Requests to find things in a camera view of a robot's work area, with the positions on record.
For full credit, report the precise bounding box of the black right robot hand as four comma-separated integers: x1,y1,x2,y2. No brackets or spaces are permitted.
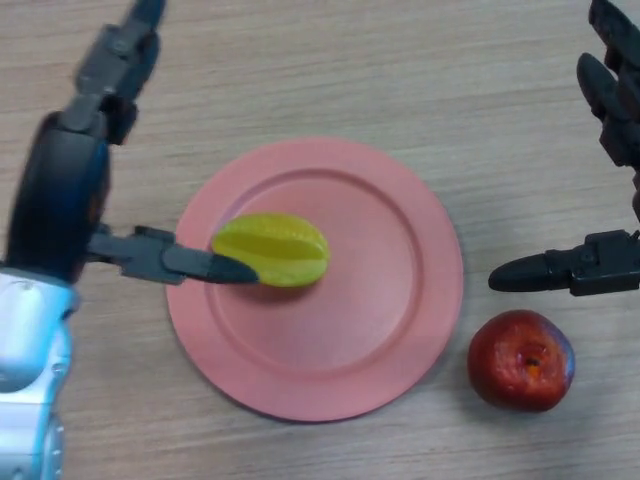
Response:
487,0,640,298

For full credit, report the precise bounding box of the yellow starfruit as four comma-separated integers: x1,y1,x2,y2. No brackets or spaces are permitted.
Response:
210,212,331,288

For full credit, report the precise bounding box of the red apple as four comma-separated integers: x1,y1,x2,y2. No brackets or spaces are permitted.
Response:
466,309,576,413

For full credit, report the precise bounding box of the pink round plate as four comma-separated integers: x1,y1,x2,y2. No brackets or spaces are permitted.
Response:
165,138,464,424

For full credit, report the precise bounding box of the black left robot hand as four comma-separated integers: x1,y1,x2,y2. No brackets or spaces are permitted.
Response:
4,0,259,286

